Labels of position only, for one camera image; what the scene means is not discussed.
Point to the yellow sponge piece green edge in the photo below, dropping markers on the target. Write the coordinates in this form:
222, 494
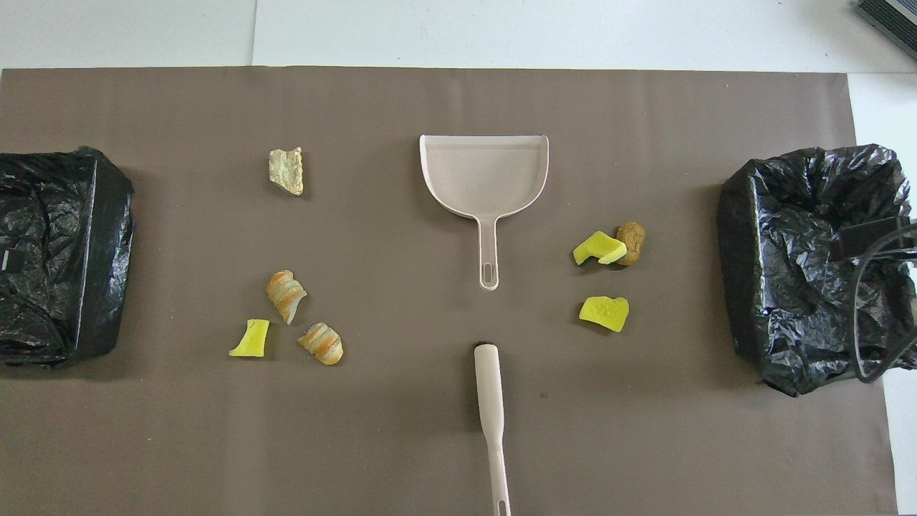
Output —
598, 249

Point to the orange striped toy croissant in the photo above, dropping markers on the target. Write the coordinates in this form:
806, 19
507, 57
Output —
322, 344
285, 294

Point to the dark ribbed device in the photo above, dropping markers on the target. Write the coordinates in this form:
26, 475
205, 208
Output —
895, 18

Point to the brown paper table mat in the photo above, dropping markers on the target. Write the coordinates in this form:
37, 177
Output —
143, 444

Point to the loosely bagged black trash bin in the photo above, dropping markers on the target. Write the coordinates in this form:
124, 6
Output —
781, 287

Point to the brown lumpy nugget piece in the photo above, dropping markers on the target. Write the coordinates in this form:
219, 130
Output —
633, 240

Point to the beige plastic dustpan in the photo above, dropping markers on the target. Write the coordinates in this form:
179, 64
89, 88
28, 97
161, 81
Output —
483, 175

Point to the tightly bagged black trash bin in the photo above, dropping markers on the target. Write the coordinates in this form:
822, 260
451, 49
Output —
50, 251

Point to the small yellow sponge piece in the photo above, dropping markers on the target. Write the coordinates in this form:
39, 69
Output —
252, 340

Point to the flat yellow sponge piece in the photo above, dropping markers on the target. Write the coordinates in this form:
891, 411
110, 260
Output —
605, 313

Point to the pale green rock-like chunk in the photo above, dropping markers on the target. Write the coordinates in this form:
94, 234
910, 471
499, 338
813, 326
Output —
286, 172

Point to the beige hand brush black bristles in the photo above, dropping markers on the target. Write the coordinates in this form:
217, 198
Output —
489, 387

